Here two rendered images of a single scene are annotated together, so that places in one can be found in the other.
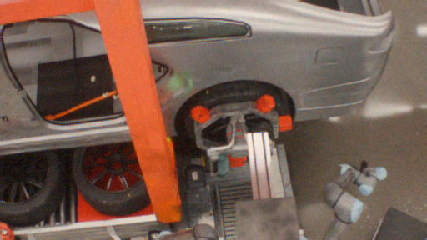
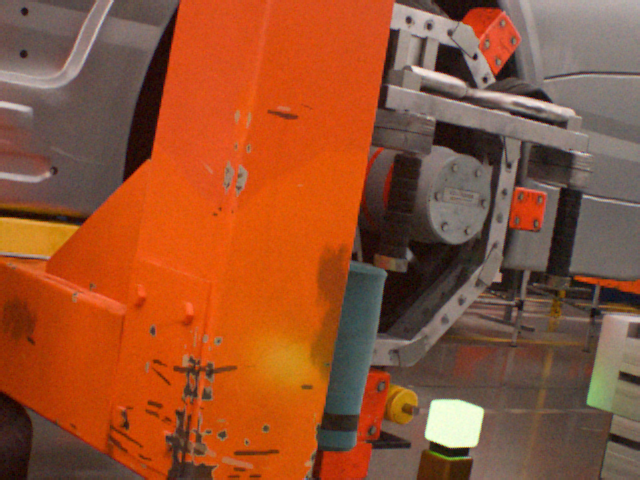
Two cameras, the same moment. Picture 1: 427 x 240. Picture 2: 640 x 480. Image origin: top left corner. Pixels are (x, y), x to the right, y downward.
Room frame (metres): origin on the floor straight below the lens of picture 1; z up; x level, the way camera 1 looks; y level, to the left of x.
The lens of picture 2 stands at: (0.59, 1.08, 0.87)
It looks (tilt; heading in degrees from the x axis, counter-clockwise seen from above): 3 degrees down; 324
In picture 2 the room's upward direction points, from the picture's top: 10 degrees clockwise
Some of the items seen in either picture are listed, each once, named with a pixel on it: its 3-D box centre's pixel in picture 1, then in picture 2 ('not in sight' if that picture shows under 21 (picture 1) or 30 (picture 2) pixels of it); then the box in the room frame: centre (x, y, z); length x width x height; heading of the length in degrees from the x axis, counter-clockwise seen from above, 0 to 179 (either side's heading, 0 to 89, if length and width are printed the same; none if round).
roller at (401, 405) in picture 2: not in sight; (355, 389); (2.20, -0.22, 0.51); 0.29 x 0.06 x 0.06; 4
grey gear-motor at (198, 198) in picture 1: (196, 187); not in sight; (1.98, 0.19, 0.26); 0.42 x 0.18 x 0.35; 4
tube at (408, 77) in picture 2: (223, 133); (406, 58); (1.96, -0.02, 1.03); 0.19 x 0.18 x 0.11; 4
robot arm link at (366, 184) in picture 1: (366, 183); not in sight; (1.53, -0.84, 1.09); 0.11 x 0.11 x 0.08; 50
